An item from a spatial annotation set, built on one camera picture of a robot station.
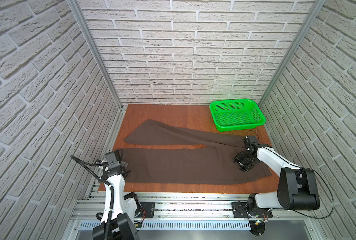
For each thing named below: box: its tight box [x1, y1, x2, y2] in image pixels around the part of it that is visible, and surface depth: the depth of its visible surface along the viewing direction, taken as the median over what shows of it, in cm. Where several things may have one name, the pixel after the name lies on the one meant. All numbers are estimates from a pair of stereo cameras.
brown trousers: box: [120, 120, 272, 185], surface depth 92 cm
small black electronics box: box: [134, 220, 143, 229], surface depth 72 cm
